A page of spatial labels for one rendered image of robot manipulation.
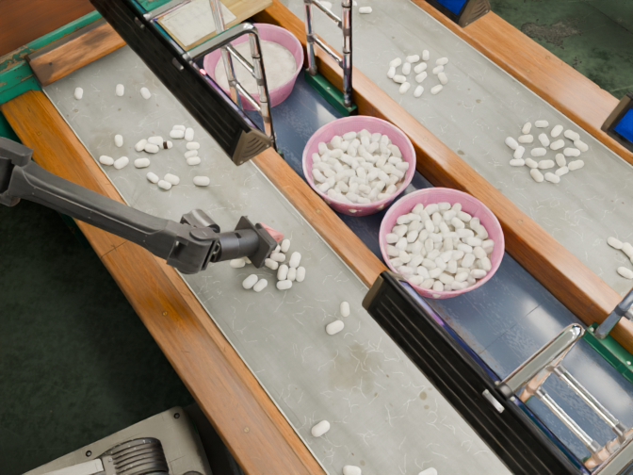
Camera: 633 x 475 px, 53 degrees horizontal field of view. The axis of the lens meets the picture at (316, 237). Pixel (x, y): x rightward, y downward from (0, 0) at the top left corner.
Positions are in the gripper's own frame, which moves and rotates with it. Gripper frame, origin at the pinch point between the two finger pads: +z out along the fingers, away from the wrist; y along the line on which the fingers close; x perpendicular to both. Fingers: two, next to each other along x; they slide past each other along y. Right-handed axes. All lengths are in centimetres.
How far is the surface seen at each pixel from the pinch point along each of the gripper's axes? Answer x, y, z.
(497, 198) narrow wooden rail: -27.7, -23.7, 33.6
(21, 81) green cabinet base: 14, 80, -20
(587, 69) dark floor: -46, 23, 180
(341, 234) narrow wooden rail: -7.1, -8.4, 8.1
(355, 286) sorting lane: -2.1, -19.3, 5.5
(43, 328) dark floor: 99, 63, 0
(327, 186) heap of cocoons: -9.3, 5.0, 15.0
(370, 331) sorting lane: 0.4, -29.0, 2.2
